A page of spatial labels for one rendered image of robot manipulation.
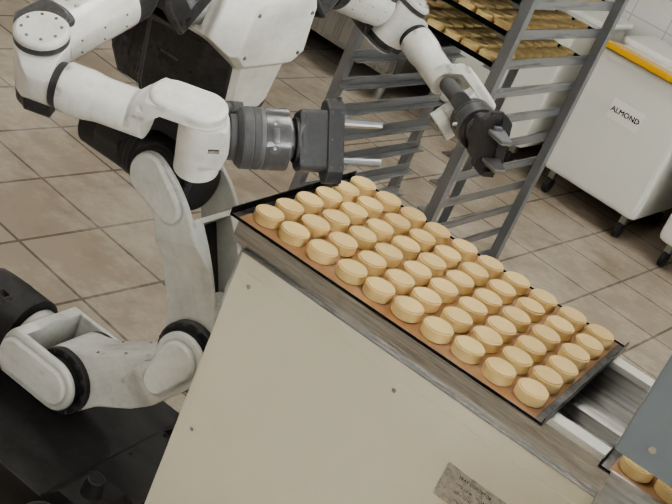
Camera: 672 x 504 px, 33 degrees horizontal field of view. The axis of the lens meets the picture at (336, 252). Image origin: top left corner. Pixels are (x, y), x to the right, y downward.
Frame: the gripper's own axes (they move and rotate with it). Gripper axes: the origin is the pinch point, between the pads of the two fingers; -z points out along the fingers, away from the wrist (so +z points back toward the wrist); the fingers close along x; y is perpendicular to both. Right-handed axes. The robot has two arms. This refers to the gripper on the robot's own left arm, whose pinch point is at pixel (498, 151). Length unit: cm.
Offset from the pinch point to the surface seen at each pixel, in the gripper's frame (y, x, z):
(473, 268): -6.6, -15.2, -18.0
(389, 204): -18.5, -11.8, -0.7
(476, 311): -10.4, -15.6, -33.1
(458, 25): 28, -7, 125
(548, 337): 1.8, -18.2, -35.5
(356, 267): -30.2, -11.3, -28.9
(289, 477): -35, -51, -31
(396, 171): 32, -70, 171
